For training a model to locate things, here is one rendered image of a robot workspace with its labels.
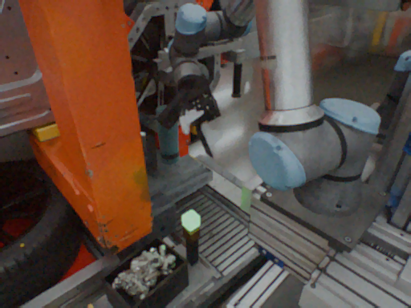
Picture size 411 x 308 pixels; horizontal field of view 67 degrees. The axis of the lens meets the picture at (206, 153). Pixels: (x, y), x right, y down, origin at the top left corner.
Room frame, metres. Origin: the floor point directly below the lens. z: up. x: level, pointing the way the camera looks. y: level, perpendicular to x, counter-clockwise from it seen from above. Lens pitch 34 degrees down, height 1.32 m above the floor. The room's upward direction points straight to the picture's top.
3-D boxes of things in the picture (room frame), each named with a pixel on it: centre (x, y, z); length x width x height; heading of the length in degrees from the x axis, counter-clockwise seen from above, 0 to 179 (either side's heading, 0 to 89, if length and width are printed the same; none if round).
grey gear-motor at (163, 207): (1.06, 0.32, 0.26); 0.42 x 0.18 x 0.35; 42
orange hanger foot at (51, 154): (0.97, 0.51, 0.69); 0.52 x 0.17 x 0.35; 42
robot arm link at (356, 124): (0.55, -0.28, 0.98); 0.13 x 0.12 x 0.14; 120
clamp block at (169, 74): (1.07, 0.14, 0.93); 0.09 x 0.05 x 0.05; 42
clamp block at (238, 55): (1.30, -0.11, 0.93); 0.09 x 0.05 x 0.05; 42
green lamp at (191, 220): (0.64, 0.04, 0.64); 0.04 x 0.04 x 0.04; 42
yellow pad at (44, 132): (1.10, 0.62, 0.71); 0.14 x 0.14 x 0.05; 42
